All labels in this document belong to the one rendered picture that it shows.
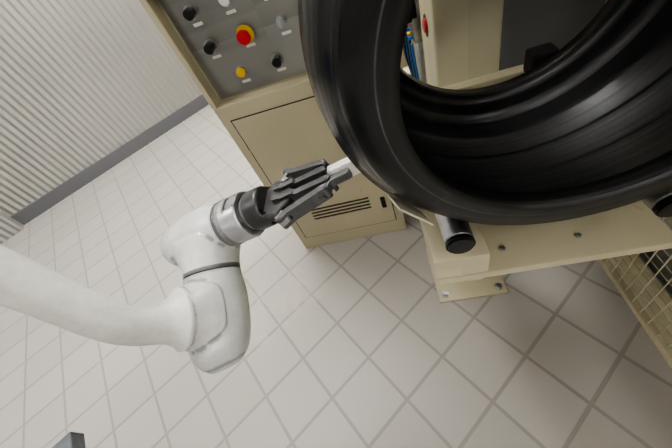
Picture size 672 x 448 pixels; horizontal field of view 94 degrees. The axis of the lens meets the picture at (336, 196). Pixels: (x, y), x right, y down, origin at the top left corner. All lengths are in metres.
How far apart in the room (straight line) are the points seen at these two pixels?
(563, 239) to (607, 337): 0.87
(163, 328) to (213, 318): 0.07
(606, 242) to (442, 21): 0.48
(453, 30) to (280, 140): 0.73
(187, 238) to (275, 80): 0.69
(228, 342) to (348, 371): 0.90
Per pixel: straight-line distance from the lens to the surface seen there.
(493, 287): 1.48
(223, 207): 0.59
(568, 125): 0.68
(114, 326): 0.56
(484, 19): 0.73
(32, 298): 0.56
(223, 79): 1.19
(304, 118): 1.16
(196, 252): 0.61
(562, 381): 1.41
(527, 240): 0.65
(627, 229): 0.71
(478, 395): 1.37
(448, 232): 0.51
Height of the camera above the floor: 1.34
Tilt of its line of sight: 44 degrees down
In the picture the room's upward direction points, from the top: 24 degrees counter-clockwise
